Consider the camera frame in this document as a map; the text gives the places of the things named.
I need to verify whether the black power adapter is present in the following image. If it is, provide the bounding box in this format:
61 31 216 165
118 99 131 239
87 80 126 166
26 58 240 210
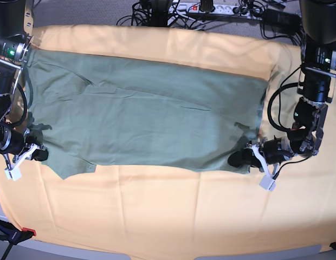
263 9 301 31

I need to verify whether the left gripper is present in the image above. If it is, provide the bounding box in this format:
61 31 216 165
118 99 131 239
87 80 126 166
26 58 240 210
228 136 293 172

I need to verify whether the yellow tablecloth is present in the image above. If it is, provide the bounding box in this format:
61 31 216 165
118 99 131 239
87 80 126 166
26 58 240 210
0 25 336 259

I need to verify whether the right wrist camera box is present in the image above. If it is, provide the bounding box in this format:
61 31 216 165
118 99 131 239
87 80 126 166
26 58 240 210
5 167 22 181

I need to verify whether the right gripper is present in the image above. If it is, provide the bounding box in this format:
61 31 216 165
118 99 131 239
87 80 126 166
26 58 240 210
10 128 49 169

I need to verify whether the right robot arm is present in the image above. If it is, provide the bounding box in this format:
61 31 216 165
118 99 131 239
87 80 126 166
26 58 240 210
0 0 48 174

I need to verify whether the green T-shirt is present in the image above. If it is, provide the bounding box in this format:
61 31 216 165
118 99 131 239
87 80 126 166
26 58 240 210
24 49 268 179

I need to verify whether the blue and red clamp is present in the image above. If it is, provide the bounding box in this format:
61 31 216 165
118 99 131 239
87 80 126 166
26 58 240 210
0 220 36 260

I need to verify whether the black cable bundle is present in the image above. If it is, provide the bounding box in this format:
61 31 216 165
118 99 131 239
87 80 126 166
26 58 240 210
113 0 206 30

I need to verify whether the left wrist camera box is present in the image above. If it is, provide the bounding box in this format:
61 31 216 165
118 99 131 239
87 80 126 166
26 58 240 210
260 175 276 192

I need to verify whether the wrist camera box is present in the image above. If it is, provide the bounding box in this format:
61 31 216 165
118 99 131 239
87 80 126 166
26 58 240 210
5 167 22 181
260 175 276 192

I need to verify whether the white power strip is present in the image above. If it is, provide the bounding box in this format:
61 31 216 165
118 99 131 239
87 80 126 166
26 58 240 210
169 1 240 16

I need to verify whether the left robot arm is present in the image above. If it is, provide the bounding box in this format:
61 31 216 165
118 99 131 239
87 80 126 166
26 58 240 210
228 1 336 172

